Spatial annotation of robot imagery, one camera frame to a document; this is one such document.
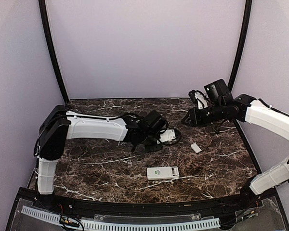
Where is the black frame post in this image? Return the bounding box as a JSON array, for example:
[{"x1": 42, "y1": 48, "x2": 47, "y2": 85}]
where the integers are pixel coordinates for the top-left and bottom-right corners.
[
  {"x1": 227, "y1": 0, "x2": 252, "y2": 92},
  {"x1": 38, "y1": 0, "x2": 69, "y2": 104}
]

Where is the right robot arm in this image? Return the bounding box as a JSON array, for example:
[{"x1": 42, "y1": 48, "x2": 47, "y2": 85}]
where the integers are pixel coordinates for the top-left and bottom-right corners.
[{"x1": 182, "y1": 79, "x2": 289, "y2": 209}]

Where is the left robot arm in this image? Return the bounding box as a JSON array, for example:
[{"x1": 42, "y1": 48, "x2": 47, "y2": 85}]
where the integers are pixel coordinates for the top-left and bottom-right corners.
[{"x1": 33, "y1": 105, "x2": 168, "y2": 210}]

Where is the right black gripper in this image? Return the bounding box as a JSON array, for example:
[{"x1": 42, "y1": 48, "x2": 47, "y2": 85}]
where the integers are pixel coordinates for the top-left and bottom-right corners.
[{"x1": 182, "y1": 102, "x2": 226, "y2": 127}]

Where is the white remote control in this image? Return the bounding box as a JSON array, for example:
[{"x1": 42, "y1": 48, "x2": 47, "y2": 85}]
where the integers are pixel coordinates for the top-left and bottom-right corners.
[{"x1": 146, "y1": 167, "x2": 180, "y2": 180}]

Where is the white battery cover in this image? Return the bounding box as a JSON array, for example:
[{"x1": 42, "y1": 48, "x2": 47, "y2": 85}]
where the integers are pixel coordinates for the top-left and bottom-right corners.
[{"x1": 191, "y1": 143, "x2": 202, "y2": 154}]

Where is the right black frame post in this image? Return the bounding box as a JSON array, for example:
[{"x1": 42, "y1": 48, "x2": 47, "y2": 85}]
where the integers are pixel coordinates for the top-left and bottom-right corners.
[{"x1": 227, "y1": 0, "x2": 252, "y2": 92}]

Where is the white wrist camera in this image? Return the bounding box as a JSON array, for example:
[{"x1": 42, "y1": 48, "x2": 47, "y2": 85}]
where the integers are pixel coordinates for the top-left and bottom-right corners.
[
  {"x1": 159, "y1": 129, "x2": 176, "y2": 142},
  {"x1": 188, "y1": 90, "x2": 208, "y2": 110}
]

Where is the left black frame post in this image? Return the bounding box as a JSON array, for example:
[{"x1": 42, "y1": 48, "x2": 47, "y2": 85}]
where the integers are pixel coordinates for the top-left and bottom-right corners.
[{"x1": 38, "y1": 0, "x2": 69, "y2": 104}]

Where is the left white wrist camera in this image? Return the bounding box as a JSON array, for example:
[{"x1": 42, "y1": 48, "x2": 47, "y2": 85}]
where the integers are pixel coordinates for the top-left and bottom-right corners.
[{"x1": 159, "y1": 129, "x2": 176, "y2": 142}]

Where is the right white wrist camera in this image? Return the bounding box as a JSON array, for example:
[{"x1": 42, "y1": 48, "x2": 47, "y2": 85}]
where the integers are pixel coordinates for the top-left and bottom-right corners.
[{"x1": 188, "y1": 90, "x2": 208, "y2": 110}]

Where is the white slotted cable duct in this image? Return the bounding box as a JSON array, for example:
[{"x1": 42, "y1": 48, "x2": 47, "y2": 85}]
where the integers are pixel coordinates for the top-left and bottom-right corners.
[{"x1": 21, "y1": 206, "x2": 220, "y2": 231}]

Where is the black front rail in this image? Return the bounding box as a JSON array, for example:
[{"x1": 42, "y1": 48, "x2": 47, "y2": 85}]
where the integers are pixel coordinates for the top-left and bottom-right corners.
[{"x1": 14, "y1": 185, "x2": 280, "y2": 218}]

